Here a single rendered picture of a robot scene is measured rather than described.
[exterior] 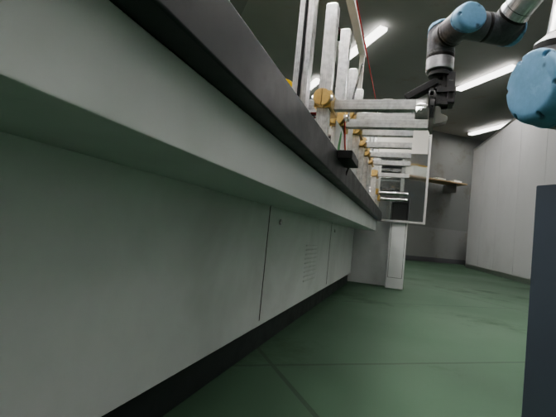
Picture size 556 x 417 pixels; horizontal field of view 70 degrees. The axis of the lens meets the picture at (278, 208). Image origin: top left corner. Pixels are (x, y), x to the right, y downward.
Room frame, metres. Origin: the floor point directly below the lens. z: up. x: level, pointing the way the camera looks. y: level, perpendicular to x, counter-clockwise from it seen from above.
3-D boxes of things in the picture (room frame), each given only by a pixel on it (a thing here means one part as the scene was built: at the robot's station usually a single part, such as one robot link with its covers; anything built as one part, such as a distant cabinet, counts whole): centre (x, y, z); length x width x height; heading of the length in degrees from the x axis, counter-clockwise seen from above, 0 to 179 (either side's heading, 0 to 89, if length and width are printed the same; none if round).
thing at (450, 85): (1.33, -0.51, 0.97); 0.09 x 0.08 x 0.12; 72
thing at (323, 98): (1.18, -0.11, 0.83); 0.14 x 0.06 x 0.05; 162
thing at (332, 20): (1.16, -0.11, 0.89); 0.04 x 0.04 x 0.48; 72
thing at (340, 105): (1.18, -0.16, 0.83); 0.44 x 0.03 x 0.04; 72
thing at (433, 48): (1.33, -0.50, 1.13); 0.10 x 0.09 x 0.12; 8
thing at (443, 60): (1.34, -0.50, 1.05); 0.10 x 0.09 x 0.05; 162
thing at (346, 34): (1.40, -0.18, 0.94); 0.04 x 0.04 x 0.48; 72
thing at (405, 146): (2.15, -0.43, 0.95); 0.50 x 0.04 x 0.04; 72
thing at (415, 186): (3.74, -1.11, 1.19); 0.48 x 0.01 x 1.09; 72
